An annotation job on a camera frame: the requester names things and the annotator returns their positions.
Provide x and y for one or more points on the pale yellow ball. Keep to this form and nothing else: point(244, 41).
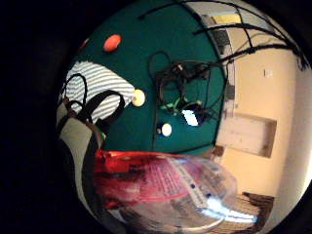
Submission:
point(138, 97)

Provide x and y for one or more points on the green tape piece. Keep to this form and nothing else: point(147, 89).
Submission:
point(173, 105)

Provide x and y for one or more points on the grey white striped cloth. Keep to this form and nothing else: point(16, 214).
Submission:
point(104, 84)

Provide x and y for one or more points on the orange ball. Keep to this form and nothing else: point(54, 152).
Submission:
point(112, 43)

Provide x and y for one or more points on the white wall recess box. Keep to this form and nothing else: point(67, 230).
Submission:
point(247, 134)

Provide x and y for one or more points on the small white round object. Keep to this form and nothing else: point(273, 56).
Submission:
point(166, 129)

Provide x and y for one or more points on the white wall switch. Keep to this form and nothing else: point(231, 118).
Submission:
point(268, 73)

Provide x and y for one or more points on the red clear plastic snack packet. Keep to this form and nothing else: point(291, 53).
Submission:
point(152, 182)

